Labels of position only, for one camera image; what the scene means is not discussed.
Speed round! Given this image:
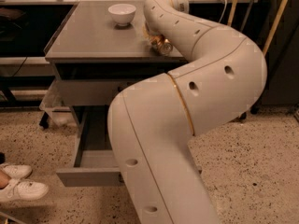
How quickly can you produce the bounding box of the closed grey upper drawer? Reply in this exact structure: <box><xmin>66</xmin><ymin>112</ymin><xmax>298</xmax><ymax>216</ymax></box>
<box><xmin>57</xmin><ymin>79</ymin><xmax>136</xmax><ymax>106</ymax></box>

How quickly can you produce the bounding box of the white sneaker near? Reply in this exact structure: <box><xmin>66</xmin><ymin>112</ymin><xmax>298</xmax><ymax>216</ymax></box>
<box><xmin>0</xmin><ymin>179</ymin><xmax>49</xmax><ymax>203</ymax></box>

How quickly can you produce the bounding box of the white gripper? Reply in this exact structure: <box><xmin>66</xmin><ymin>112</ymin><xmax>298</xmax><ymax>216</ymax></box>
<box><xmin>143</xmin><ymin>21</ymin><xmax>158</xmax><ymax>38</ymax></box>

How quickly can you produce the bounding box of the crushed orange metallic can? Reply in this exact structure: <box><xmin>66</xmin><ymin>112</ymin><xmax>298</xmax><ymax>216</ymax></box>
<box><xmin>149</xmin><ymin>35</ymin><xmax>173</xmax><ymax>56</ymax></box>

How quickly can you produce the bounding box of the white sneaker far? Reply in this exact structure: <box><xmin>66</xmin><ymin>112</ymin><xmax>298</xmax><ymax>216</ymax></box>
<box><xmin>0</xmin><ymin>163</ymin><xmax>33</xmax><ymax>179</ymax></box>

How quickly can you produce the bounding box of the yellow wheeled ladder frame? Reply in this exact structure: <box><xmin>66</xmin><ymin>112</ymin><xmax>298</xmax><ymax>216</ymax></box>
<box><xmin>227</xmin><ymin>0</ymin><xmax>289</xmax><ymax>120</ymax></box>

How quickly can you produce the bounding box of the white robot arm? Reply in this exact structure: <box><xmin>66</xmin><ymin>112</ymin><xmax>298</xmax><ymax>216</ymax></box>
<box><xmin>107</xmin><ymin>0</ymin><xmax>267</xmax><ymax>224</ymax></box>

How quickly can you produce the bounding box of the white power cable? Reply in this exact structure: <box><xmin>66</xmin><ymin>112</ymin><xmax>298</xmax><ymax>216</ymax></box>
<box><xmin>218</xmin><ymin>0</ymin><xmax>230</xmax><ymax>24</ymax></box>

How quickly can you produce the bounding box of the white ceramic bowl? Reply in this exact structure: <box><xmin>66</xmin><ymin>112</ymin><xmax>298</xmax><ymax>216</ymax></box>
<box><xmin>108</xmin><ymin>4</ymin><xmax>136</xmax><ymax>26</ymax></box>

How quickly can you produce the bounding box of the grey drawer cabinet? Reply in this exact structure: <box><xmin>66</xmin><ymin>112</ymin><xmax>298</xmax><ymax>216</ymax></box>
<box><xmin>46</xmin><ymin>1</ymin><xmax>184</xmax><ymax>126</ymax></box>

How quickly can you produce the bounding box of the white sneaker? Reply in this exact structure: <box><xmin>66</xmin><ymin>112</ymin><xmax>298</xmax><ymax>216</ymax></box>
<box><xmin>0</xmin><ymin>179</ymin><xmax>49</xmax><ymax>203</ymax></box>
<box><xmin>0</xmin><ymin>163</ymin><xmax>33</xmax><ymax>179</ymax></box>

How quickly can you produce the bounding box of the clear plastic bin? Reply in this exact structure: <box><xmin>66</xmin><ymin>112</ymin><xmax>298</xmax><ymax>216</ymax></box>
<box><xmin>39</xmin><ymin>80</ymin><xmax>75</xmax><ymax>126</ymax></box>

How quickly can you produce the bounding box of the open grey lower drawer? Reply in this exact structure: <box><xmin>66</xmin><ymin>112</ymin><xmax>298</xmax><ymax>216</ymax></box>
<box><xmin>56</xmin><ymin>105</ymin><xmax>124</xmax><ymax>187</ymax></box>

